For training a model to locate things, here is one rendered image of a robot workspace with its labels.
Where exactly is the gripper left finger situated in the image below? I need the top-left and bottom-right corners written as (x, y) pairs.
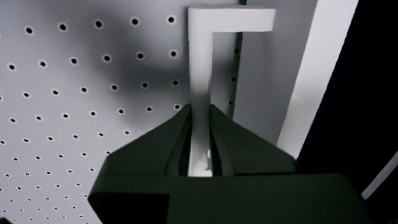
top-left (97, 104), bottom-right (192, 176)

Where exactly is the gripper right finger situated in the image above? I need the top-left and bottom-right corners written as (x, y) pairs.
top-left (209, 104), bottom-right (302, 176)

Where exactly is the grey perforated base plate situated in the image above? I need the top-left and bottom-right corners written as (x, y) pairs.
top-left (0, 0), bottom-right (246, 224)

